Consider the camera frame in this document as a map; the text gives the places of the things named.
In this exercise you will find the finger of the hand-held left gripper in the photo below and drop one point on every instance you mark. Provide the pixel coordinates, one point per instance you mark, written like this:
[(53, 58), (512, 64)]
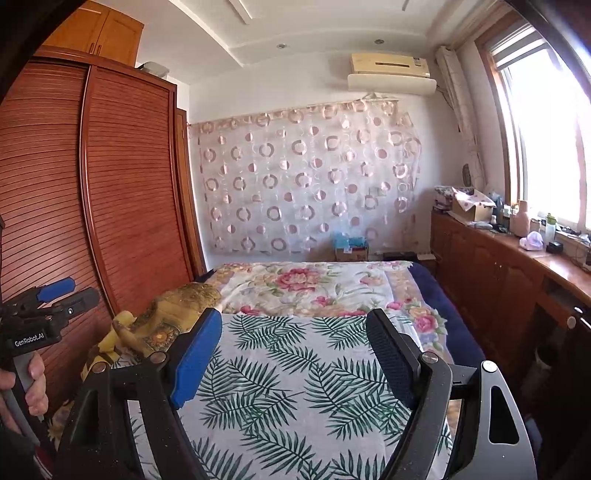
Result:
[(76, 302), (55, 288)]

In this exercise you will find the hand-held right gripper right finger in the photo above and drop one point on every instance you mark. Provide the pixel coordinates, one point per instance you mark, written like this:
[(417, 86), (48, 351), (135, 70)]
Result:
[(392, 360)]

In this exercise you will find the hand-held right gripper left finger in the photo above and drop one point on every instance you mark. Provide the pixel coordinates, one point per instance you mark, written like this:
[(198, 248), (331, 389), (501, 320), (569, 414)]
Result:
[(194, 364)]

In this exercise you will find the person's left hand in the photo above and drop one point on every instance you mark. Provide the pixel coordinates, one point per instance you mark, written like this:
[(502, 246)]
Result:
[(37, 387)]

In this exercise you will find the yellow plush toy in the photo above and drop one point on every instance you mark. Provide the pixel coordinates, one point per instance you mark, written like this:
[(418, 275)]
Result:
[(108, 353)]

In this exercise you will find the dark blue bedspread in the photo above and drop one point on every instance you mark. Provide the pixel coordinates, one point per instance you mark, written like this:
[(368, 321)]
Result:
[(452, 318)]

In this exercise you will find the bed with palm-leaf sheet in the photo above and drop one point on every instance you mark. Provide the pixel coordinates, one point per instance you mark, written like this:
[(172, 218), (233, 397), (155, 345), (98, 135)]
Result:
[(295, 392)]

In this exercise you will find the black flat device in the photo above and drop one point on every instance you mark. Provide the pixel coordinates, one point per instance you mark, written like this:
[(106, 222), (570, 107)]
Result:
[(399, 256)]

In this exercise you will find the small labelled cardboard box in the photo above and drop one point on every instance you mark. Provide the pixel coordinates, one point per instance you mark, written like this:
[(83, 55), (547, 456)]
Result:
[(352, 254)]

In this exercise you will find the floral blanket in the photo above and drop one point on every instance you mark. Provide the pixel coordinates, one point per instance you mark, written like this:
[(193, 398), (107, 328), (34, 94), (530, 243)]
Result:
[(295, 281)]

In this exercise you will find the wooden louvered wardrobe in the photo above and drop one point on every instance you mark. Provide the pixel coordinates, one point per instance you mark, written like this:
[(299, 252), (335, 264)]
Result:
[(129, 184)]

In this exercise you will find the blue plastic bag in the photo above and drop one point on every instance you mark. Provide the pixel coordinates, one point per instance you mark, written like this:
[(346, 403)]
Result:
[(348, 240)]

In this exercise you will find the wooden sideboard cabinet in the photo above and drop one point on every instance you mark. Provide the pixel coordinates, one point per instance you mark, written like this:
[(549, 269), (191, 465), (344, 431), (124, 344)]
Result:
[(489, 272)]

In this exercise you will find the patterned storage box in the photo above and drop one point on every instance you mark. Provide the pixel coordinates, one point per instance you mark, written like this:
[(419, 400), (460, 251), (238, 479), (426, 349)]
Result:
[(444, 198)]

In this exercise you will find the open cardboard box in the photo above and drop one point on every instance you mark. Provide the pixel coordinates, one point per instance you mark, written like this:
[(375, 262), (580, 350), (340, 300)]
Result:
[(478, 212)]

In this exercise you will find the dark bottle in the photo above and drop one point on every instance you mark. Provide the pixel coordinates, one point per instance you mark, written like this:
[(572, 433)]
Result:
[(499, 210)]

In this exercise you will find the pink bottle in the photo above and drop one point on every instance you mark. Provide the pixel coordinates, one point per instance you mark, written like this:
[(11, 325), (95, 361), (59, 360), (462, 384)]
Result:
[(521, 221)]

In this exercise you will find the small black box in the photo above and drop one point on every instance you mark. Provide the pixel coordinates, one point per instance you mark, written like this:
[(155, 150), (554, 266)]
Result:
[(554, 248)]

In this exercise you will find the circle-patterned sheer curtain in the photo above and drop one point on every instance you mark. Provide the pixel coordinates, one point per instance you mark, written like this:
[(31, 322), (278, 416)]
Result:
[(300, 184)]

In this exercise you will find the dark oval object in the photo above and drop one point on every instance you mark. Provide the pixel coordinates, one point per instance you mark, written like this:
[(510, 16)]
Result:
[(467, 175)]

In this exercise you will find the green-capped clear bottle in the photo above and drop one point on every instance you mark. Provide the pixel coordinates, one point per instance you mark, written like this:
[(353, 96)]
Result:
[(551, 230)]

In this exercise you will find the white storage box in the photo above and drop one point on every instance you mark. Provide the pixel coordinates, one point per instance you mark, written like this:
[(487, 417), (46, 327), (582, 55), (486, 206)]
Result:
[(154, 69)]

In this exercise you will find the white window curtain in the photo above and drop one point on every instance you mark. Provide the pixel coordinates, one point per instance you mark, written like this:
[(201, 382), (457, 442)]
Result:
[(461, 120)]

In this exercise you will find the wooden overhead cabinet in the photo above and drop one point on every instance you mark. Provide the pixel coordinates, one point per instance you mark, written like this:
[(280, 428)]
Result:
[(106, 37)]

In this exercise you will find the wooden-framed window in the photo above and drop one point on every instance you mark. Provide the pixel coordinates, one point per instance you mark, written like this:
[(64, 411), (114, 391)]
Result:
[(540, 138)]

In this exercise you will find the beige air conditioner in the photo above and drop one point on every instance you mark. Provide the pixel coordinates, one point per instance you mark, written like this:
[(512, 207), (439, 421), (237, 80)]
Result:
[(388, 63)]

